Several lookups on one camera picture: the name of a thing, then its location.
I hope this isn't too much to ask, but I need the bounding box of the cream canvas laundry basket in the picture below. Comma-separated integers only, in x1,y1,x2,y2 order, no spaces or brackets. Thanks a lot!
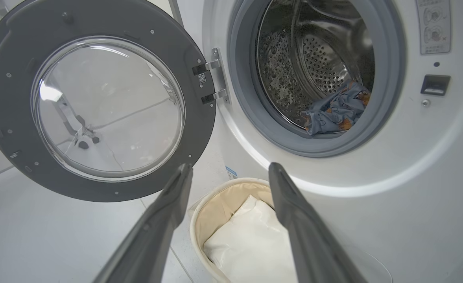
189,178,393,283

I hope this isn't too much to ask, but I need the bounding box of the metal door hinge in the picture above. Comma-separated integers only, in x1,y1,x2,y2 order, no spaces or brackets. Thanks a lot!
192,48,231,105

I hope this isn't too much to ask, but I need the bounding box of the white cushion basket liner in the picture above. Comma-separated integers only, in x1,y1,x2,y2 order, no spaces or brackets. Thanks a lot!
203,195,299,283

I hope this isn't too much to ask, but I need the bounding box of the grey rubber door gasket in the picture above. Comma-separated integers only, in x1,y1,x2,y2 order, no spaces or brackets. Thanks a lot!
227,0,407,158

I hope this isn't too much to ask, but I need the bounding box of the perforated steel drum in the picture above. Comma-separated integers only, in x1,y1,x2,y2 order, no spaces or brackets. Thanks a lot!
255,0,375,130

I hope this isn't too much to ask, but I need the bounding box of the round glass washing machine door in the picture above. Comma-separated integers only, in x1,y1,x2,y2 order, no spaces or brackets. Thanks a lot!
0,0,217,203

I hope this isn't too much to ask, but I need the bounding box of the black door latch slot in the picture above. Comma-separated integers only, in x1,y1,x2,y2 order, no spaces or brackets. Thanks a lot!
421,75,451,96

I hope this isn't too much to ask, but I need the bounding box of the blue cartoon print garment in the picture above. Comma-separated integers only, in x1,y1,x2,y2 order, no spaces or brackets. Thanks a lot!
300,81,371,137

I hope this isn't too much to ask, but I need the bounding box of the white front-load washing machine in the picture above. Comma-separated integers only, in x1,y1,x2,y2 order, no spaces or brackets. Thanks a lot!
168,0,463,283

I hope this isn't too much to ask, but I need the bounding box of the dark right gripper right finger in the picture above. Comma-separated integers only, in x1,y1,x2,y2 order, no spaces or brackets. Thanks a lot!
269,162,367,283

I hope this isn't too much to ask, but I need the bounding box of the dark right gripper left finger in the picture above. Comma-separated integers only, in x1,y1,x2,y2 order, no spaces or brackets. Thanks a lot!
94,164,194,283

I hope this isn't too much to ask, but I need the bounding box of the grey instruction sticker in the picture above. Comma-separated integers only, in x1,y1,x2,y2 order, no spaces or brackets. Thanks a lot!
416,0,451,55

